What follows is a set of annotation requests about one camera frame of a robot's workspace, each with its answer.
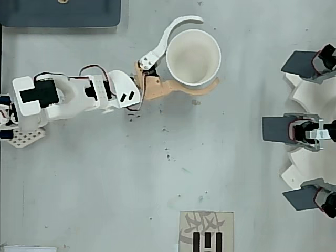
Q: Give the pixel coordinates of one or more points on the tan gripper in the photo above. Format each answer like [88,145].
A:
[154,89]

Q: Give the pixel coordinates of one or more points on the white paper cup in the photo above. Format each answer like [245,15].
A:
[194,57]

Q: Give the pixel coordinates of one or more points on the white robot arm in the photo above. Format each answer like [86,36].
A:
[71,97]

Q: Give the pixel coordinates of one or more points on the grey paddle actuator leg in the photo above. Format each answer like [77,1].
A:
[296,61]
[299,198]
[275,128]

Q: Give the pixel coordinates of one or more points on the grey plastic tray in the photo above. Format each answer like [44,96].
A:
[52,15]

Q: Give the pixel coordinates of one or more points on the white round device base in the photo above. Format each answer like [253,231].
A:
[302,162]

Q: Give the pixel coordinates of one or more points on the grey printed card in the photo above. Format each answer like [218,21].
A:
[227,231]

